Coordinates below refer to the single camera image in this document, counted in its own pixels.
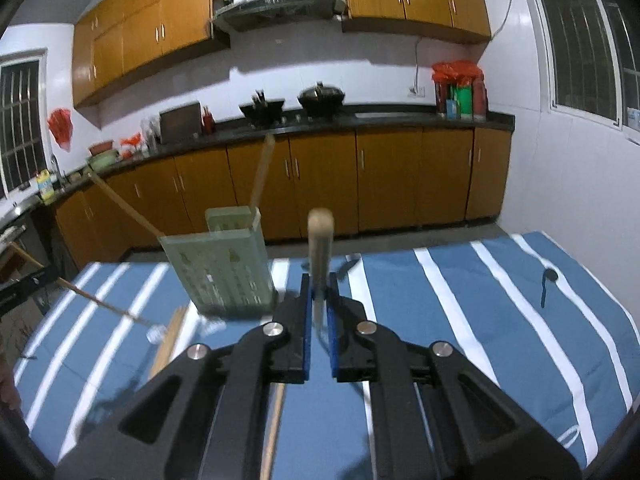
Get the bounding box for wooden base cabinets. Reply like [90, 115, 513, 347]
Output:
[52, 127, 513, 271]

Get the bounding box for red plastic bag over bottles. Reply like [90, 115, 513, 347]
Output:
[431, 60, 485, 87]

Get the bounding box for red plastic bag on hook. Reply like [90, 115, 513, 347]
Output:
[47, 108, 75, 151]

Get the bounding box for black wok with utensils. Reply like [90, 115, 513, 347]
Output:
[239, 90, 286, 129]

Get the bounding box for crumpled red plastic bag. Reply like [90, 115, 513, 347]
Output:
[120, 132, 147, 155]

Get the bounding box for green bottle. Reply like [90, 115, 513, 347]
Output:
[457, 85, 475, 120]

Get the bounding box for black wok with lid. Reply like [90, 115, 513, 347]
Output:
[297, 81, 347, 122]

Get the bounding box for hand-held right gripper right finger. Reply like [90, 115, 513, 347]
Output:
[325, 281, 583, 480]

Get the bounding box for green basin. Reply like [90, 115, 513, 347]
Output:
[87, 152, 122, 172]

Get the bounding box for brown cutting board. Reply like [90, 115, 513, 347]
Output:
[159, 101, 203, 145]

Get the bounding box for clear bottles cluster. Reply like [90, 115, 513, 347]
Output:
[142, 117, 161, 152]

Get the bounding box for thin white wall cable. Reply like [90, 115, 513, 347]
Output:
[491, 0, 527, 38]

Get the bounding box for long wooden wall cabinets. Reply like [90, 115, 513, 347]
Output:
[71, 0, 232, 109]

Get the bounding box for green perforated utensil holder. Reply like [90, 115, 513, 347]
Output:
[159, 205, 279, 319]

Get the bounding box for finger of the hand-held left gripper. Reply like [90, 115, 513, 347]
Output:
[0, 266, 59, 314]

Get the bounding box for dark kitchen countertop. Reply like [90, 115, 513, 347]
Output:
[0, 104, 516, 233]

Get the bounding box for large barred window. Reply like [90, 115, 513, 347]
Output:
[524, 0, 640, 135]

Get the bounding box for blue white striped tablecloth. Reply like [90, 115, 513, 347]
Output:
[12, 230, 637, 480]

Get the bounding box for barred window with white frame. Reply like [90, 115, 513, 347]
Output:
[0, 49, 49, 200]

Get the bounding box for yellow dish soap bottle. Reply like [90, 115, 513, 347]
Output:
[37, 169, 57, 205]

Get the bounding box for wooden chopstick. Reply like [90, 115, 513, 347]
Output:
[84, 169, 167, 239]
[56, 276, 152, 327]
[307, 207, 335, 342]
[250, 133, 276, 209]
[258, 384, 287, 480]
[149, 306, 189, 384]

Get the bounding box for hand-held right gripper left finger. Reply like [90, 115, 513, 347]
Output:
[55, 272, 313, 480]

